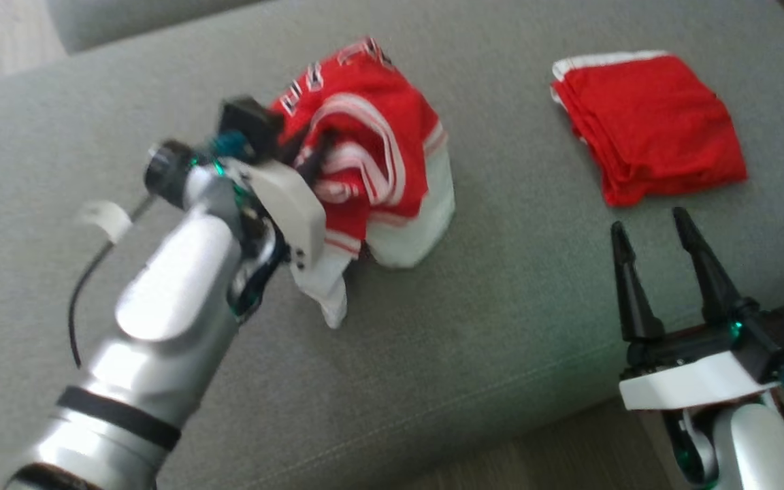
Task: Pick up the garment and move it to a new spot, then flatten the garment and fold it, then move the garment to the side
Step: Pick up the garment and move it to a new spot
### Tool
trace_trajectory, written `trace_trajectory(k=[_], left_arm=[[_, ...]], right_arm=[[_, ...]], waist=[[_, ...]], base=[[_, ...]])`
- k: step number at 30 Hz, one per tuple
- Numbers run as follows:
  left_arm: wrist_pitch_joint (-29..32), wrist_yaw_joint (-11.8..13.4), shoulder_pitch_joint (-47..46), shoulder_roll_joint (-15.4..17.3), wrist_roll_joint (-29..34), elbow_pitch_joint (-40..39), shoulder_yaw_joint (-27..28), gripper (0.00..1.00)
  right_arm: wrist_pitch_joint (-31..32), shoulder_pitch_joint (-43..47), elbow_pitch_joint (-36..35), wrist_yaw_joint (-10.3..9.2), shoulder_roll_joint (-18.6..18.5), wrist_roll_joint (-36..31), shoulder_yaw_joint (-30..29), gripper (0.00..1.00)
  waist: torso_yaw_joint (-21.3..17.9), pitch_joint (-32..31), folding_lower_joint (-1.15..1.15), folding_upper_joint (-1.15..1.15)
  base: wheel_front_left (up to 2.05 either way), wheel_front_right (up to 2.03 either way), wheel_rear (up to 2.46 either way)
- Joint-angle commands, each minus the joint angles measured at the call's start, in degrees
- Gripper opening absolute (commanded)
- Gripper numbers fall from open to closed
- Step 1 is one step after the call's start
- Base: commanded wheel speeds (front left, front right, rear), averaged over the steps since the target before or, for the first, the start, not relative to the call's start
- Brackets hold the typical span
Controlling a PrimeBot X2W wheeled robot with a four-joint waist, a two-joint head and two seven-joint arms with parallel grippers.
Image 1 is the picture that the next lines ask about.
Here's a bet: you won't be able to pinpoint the black cable with teal plug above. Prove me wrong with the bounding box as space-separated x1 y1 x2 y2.
68 193 158 370

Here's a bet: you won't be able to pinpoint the red and white jersey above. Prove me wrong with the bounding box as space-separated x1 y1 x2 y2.
269 37 457 330

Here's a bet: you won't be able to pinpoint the grey sofa back cushion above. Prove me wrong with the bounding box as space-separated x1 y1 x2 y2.
47 0 265 54

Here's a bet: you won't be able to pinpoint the white cable label tag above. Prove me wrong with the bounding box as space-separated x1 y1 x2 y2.
75 200 133 245

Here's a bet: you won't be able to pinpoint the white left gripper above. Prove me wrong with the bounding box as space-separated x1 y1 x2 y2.
241 132 332 267

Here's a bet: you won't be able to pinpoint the grey sofa seat cushion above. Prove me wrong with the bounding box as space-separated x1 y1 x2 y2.
0 0 784 490

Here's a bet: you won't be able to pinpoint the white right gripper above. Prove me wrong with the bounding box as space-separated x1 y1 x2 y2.
610 207 781 413

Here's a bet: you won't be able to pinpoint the red shorts with white trim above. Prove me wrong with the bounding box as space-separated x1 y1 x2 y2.
550 49 749 208

